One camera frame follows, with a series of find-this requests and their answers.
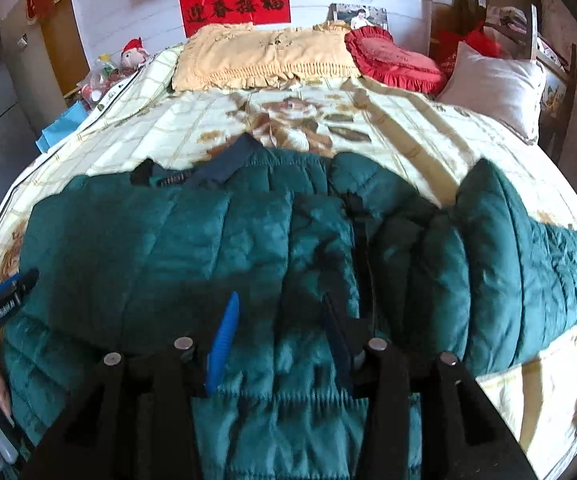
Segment pile of bottles and packets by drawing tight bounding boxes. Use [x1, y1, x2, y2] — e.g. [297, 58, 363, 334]
[81, 55, 124, 108]

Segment green quilted puffer jacket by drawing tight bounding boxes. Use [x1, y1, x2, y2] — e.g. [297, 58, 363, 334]
[0, 134, 577, 480]

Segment red heart-shaped ruffled pillow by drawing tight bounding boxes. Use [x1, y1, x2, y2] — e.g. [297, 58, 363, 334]
[344, 26, 448, 95]

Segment red wall banner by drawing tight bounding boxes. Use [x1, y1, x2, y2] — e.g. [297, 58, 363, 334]
[179, 0, 290, 38]

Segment floral checked bed sheet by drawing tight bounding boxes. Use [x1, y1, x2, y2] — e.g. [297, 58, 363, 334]
[0, 42, 577, 480]

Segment wooden chair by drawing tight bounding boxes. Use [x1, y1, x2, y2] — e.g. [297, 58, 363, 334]
[473, 0, 577, 163]

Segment plush toy with red hat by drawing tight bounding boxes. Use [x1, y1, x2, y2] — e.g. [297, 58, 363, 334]
[120, 37, 149, 68]

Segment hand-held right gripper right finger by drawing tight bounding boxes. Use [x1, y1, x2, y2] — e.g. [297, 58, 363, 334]
[321, 295, 539, 480]

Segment wooden door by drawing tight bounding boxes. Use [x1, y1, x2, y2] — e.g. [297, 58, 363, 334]
[42, 0, 90, 97]

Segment white pillow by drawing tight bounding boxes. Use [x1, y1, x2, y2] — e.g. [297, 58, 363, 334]
[435, 41, 548, 145]

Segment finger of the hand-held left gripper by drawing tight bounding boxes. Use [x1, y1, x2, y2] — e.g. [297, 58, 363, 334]
[0, 267, 40, 307]

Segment framed photo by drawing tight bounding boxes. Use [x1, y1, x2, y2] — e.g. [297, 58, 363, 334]
[329, 3, 388, 31]

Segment yellow fringed pillow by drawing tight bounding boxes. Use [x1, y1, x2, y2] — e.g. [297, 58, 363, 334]
[172, 25, 364, 92]

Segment blue bag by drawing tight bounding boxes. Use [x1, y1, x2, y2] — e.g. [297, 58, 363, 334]
[41, 102, 89, 152]

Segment red clothes on chair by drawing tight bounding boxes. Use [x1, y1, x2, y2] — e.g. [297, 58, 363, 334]
[431, 22, 501, 78]

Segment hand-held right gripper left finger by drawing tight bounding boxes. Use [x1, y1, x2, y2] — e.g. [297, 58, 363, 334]
[21, 291, 242, 480]

